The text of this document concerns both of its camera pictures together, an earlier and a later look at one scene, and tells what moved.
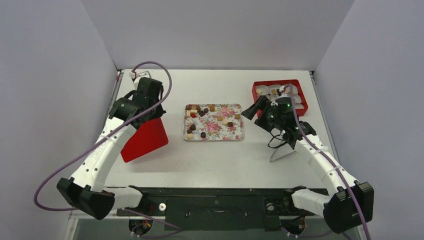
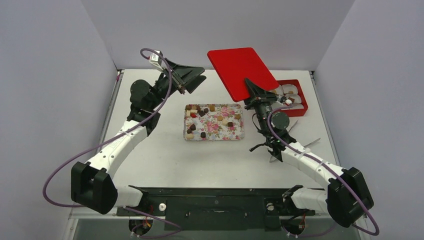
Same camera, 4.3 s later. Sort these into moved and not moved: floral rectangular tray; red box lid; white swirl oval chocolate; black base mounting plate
Moved: red box lid
Not moved: floral rectangular tray; black base mounting plate; white swirl oval chocolate
